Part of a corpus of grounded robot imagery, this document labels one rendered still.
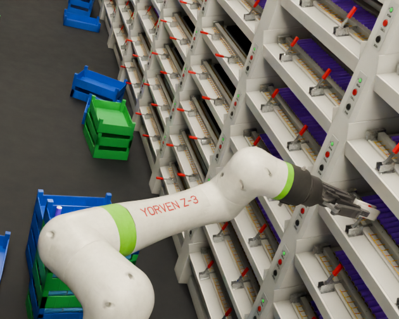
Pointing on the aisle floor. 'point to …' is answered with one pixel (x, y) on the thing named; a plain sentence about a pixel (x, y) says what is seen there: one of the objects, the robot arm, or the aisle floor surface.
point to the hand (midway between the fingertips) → (365, 209)
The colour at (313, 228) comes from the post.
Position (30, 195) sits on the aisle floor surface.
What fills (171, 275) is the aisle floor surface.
